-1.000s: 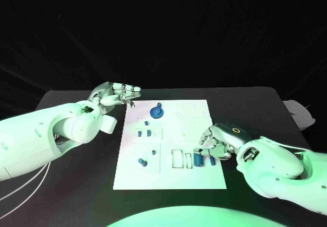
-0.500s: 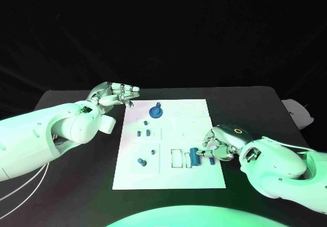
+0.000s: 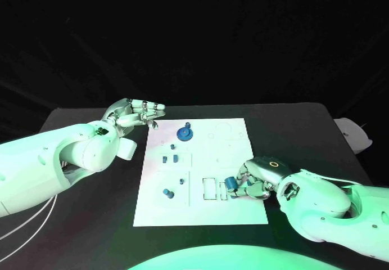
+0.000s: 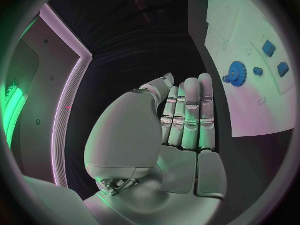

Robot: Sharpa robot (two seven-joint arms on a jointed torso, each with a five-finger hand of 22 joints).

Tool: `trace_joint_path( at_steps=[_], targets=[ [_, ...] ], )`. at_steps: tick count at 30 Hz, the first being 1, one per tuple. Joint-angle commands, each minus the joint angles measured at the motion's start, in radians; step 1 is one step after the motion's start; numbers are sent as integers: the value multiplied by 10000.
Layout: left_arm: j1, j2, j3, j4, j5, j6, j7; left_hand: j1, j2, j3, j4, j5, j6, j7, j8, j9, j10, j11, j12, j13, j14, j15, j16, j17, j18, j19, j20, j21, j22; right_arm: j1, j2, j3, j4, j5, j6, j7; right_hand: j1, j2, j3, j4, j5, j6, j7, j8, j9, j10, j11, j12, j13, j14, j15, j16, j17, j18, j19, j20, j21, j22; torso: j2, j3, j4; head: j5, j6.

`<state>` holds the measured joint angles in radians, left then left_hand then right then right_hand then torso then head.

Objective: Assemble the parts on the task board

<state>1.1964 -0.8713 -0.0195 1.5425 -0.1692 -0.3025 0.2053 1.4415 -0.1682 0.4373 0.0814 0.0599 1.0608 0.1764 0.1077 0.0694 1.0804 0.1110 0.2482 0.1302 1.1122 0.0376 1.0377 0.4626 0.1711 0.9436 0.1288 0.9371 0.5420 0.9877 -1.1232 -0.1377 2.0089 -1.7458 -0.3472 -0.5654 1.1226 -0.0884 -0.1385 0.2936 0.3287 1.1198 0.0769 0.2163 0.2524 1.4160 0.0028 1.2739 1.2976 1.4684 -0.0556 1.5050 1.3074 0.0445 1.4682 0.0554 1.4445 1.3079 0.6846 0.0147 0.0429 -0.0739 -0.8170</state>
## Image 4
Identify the blue rectangular block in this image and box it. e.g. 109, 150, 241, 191
261, 39, 277, 58

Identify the blue gear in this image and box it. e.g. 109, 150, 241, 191
228, 60, 249, 88

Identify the blue wedge block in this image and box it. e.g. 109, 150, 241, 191
276, 61, 290, 78

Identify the white task board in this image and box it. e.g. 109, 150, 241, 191
204, 0, 299, 138

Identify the glowing light bar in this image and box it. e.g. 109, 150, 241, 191
3, 82, 30, 150

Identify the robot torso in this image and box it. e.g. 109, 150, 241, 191
3, 3, 94, 189

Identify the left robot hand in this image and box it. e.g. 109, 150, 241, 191
83, 72, 229, 225

